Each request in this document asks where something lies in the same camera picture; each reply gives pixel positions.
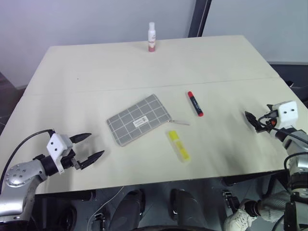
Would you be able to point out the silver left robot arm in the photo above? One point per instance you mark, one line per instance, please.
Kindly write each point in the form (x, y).
(21, 173)

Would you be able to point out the yellow highlighter pen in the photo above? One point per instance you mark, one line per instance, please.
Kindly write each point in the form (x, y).
(179, 146)

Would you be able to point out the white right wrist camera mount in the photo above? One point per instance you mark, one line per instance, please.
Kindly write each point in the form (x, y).
(287, 113)

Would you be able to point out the red black marker pen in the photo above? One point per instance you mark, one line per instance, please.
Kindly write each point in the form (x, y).
(195, 105)

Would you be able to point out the grey checked zip pouch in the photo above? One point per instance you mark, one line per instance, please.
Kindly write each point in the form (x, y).
(137, 116)

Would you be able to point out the black table leg clamp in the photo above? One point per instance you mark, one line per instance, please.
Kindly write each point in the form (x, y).
(230, 201)

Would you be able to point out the dark vertical pillar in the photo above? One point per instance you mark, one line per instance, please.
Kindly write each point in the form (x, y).
(199, 17)

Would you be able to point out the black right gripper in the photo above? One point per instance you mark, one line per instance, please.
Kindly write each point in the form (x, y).
(264, 125)

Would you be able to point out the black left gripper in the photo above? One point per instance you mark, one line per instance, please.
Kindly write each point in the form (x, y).
(68, 161)

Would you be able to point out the grey knit trouser leg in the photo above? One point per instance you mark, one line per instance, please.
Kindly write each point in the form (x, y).
(274, 202)

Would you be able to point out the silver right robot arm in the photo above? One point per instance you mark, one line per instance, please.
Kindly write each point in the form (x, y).
(295, 142)

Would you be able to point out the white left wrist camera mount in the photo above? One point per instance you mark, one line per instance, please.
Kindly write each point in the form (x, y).
(56, 146)

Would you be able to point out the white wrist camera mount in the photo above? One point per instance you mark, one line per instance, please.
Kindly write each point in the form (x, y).
(56, 146)
(287, 113)

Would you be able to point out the white sneaker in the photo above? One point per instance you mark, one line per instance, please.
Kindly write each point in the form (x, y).
(240, 218)

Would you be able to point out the dark rounded shape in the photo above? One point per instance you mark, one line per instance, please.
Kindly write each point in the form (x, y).
(130, 209)
(185, 209)

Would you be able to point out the white pink bottle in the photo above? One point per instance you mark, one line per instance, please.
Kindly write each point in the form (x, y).
(151, 36)

